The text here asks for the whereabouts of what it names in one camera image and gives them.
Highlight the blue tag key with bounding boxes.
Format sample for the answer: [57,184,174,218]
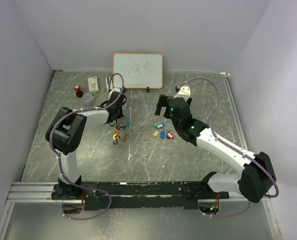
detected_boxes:
[156,122,165,129]
[160,130,166,139]

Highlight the yellow tag key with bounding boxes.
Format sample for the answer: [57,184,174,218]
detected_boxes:
[152,130,160,138]

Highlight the gold S carabiner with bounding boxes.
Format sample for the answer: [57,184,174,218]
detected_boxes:
[121,133,130,143]

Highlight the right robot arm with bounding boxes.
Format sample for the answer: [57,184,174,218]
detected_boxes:
[155,94,276,203]

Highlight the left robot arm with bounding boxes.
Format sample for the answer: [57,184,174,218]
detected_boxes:
[45,88,127,200]

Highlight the red tag key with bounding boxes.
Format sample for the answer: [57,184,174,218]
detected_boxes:
[166,131,175,140]

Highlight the black S carabiner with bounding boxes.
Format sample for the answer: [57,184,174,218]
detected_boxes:
[113,135,120,145]

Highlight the orange S carabiner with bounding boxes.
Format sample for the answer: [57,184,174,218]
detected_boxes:
[113,129,120,140]

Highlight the clear plastic cup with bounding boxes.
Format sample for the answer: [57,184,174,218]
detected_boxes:
[82,92,95,107]

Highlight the white green box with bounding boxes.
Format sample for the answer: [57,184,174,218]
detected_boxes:
[87,76,100,95]

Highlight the small whiteboard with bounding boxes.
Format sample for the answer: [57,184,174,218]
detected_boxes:
[113,53,164,89]

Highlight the red black stamp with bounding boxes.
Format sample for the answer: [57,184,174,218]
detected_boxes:
[74,84,84,98]

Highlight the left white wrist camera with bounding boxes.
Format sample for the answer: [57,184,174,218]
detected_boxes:
[108,87,125,102]

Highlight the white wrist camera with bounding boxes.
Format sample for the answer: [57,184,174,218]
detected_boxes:
[108,87,125,102]
[174,85,191,102]

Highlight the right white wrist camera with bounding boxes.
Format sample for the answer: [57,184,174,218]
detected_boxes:
[174,85,191,102]

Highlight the right aluminium side rail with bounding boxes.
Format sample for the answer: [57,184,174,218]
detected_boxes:
[220,72,282,240]

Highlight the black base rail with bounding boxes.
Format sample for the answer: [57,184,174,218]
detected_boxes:
[51,181,229,211]

